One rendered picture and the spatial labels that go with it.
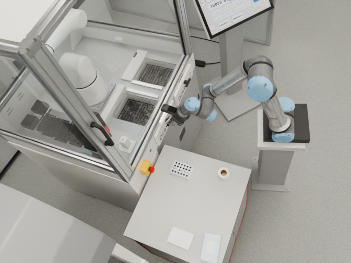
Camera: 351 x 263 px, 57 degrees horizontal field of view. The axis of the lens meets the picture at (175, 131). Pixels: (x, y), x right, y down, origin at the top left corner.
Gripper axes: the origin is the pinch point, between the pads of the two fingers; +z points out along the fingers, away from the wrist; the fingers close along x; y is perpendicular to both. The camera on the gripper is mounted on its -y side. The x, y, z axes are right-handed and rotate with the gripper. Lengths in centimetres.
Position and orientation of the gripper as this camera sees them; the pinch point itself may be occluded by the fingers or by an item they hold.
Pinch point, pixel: (167, 119)
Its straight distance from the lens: 202.6
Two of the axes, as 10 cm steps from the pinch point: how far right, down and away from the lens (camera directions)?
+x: 3.8, -8.3, 4.1
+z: -3.8, 2.6, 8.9
